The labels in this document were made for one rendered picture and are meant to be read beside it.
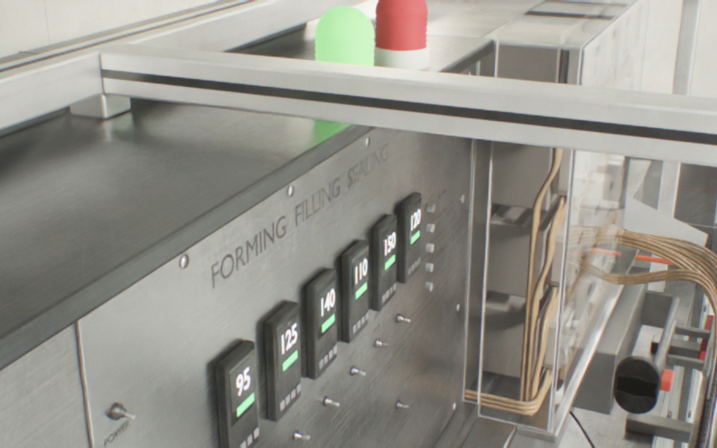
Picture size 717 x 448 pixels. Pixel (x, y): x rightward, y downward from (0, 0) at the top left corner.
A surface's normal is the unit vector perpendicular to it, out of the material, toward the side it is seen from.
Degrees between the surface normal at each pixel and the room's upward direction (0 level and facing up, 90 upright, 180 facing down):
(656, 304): 90
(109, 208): 0
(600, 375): 90
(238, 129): 0
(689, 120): 90
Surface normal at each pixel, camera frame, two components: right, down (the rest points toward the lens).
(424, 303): 0.92, 0.15
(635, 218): 0.31, -0.83
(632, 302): 0.00, -0.93
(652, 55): -0.40, 0.33
